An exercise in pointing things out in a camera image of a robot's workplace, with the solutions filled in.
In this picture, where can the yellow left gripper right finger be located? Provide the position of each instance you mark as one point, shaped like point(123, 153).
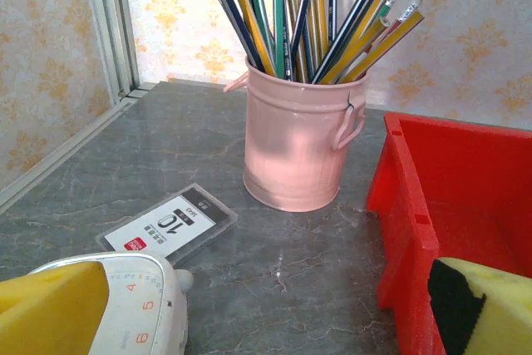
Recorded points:
point(498, 313)

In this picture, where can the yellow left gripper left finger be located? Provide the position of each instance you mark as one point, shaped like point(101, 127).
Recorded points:
point(50, 313)

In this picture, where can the white kitchen timer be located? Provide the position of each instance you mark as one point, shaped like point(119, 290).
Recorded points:
point(145, 288)

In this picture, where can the red plastic bin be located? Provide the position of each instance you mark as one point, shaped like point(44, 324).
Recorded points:
point(415, 205)

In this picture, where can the pink metal bucket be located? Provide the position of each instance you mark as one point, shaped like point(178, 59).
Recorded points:
point(291, 155)

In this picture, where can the yellow pencil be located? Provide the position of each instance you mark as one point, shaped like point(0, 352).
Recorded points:
point(320, 10)
point(249, 18)
point(386, 45)
point(365, 22)

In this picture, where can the red pencil with eraser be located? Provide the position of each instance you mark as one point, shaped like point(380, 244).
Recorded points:
point(405, 12)

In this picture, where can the dark blue pencil with eraser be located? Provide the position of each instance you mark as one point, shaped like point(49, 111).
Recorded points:
point(332, 6)

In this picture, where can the gold pencil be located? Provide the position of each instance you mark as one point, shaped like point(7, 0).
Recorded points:
point(293, 10)

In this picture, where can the aluminium frame rail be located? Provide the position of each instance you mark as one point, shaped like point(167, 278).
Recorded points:
point(62, 151)

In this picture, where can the aluminium frame post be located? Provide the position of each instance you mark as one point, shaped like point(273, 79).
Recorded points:
point(112, 18)

